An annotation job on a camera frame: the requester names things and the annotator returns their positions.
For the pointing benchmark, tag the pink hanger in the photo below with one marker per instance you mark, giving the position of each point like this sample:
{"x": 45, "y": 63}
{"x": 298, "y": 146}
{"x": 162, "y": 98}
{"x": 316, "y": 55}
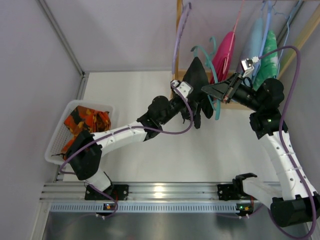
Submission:
{"x": 230, "y": 45}

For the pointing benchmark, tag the light blue hanger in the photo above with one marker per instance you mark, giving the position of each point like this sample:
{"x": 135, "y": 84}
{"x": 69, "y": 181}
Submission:
{"x": 267, "y": 23}

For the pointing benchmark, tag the wooden rack frame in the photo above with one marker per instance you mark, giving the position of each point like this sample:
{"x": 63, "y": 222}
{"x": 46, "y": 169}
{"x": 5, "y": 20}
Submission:
{"x": 217, "y": 18}

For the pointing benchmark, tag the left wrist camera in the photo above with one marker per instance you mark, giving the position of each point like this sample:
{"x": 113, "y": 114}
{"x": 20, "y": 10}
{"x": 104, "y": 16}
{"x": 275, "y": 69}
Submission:
{"x": 181, "y": 88}

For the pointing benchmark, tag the light blue garment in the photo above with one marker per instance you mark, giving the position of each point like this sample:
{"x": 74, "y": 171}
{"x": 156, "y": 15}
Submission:
{"x": 253, "y": 42}

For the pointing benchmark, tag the black trousers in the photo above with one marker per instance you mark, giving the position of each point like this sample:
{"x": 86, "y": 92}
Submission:
{"x": 198, "y": 87}

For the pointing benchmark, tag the purple plastic hanger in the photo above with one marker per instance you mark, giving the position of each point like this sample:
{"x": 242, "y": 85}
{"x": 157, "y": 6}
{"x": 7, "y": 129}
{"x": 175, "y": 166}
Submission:
{"x": 186, "y": 8}

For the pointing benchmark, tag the green white garment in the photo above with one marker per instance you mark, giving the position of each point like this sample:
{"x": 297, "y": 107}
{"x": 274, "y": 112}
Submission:
{"x": 269, "y": 64}

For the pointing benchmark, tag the orange patterned cloth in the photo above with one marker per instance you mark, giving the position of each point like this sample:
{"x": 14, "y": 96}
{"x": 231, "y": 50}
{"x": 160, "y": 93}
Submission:
{"x": 84, "y": 119}

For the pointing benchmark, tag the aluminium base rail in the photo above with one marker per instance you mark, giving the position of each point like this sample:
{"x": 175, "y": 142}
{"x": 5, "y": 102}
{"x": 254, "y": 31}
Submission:
{"x": 136, "y": 191}

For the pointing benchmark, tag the white slotted cable duct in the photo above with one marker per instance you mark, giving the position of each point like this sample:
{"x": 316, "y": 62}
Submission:
{"x": 153, "y": 207}

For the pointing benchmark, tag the pink garment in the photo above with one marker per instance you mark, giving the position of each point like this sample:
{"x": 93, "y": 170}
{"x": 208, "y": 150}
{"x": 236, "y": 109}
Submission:
{"x": 220, "y": 56}

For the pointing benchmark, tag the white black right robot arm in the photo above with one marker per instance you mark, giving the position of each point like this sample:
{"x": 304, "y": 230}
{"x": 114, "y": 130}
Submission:
{"x": 297, "y": 201}

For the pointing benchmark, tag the white plastic basket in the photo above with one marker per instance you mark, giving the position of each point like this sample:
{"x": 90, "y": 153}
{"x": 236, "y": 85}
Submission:
{"x": 61, "y": 134}

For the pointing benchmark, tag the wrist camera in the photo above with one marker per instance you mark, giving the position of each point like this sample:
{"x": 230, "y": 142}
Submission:
{"x": 248, "y": 65}
{"x": 181, "y": 88}

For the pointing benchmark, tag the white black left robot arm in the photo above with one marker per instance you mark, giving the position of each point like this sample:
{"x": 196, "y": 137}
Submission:
{"x": 86, "y": 150}

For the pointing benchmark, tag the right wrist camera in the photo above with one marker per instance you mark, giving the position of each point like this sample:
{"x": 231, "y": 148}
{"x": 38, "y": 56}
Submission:
{"x": 248, "y": 65}

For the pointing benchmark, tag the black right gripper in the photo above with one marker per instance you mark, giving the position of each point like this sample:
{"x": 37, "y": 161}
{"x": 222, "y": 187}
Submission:
{"x": 231, "y": 88}

